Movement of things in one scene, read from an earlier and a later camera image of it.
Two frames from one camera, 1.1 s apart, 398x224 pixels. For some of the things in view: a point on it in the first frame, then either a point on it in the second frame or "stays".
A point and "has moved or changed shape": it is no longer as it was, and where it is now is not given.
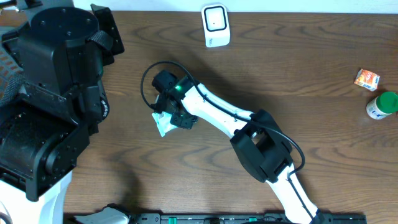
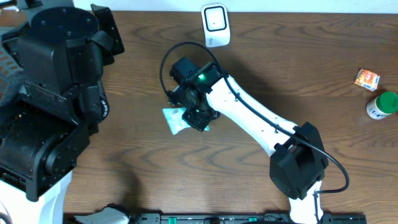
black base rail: x=72 y=218 stays
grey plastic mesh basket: x=12 y=76 stays
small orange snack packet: x=367 y=79 stays
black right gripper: x=183 y=121 to x=196 y=122
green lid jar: x=384 y=105 stays
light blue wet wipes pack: x=163 y=122 has moved or changed shape
